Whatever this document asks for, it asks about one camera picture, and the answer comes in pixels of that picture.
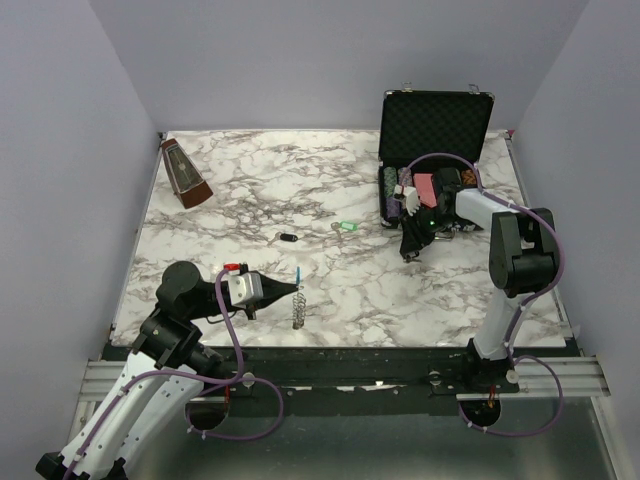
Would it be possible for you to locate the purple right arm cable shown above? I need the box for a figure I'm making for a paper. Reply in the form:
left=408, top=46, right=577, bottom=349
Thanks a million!
left=399, top=152, right=569, bottom=436

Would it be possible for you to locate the key with green tag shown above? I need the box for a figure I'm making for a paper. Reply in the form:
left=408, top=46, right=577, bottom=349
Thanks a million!
left=331, top=221, right=358, bottom=234

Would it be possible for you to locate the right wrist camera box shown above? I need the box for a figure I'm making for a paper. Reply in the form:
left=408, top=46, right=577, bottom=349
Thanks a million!
left=393, top=184, right=421, bottom=216

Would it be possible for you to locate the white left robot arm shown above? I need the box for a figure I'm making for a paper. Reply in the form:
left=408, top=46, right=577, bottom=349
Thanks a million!
left=36, top=261, right=299, bottom=479

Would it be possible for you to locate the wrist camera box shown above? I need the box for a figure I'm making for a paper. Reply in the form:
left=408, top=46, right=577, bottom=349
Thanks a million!
left=224, top=263, right=263, bottom=307
left=393, top=184, right=421, bottom=216

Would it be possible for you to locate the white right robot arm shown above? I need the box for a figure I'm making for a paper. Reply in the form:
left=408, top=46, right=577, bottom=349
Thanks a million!
left=394, top=169, right=564, bottom=392

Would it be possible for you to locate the black poker chip case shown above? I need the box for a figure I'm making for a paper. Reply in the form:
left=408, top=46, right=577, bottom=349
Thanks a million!
left=378, top=89, right=495, bottom=229

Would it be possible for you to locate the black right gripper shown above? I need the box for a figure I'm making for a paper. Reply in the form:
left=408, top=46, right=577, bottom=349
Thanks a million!
left=399, top=205, right=463, bottom=255

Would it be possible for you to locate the pink playing card deck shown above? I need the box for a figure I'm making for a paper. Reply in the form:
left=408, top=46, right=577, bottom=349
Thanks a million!
left=413, top=173, right=437, bottom=208

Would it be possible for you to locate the key with black tag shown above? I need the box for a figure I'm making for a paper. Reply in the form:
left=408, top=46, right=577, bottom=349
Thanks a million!
left=403, top=253, right=422, bottom=263

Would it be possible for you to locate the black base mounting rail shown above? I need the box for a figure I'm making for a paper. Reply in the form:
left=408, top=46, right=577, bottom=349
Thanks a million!
left=194, top=343, right=609, bottom=417

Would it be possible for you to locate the brown wooden metronome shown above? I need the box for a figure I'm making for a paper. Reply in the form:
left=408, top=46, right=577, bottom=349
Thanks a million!
left=161, top=139, right=213, bottom=209

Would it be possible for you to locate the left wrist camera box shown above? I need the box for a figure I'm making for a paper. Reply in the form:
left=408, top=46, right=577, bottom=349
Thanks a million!
left=224, top=263, right=263, bottom=307

